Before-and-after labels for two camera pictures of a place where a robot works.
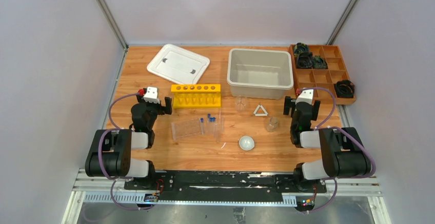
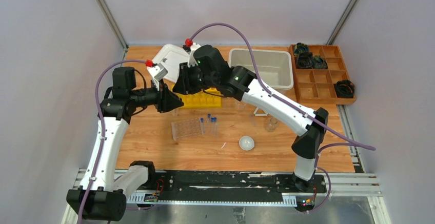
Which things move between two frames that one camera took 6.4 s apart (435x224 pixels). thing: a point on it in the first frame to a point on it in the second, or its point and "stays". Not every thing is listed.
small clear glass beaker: [240, 103] stays
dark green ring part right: [318, 63] stays
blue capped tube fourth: [215, 127] stays
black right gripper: [315, 109] to [184, 84]
